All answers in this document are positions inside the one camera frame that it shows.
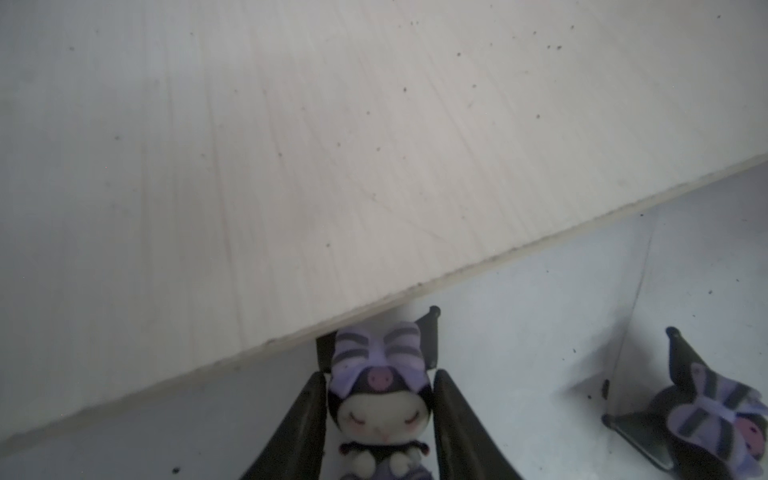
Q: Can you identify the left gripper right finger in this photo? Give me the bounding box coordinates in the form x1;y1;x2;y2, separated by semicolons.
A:
433;369;523;480

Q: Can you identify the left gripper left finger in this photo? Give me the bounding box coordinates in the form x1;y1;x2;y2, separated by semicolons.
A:
241;371;327;480

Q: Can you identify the Kuromi figure black purple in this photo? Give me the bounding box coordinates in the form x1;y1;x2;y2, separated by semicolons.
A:
316;306;441;479

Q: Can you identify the white two-tier shelf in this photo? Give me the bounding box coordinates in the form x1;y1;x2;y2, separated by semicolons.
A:
1;1;767;455

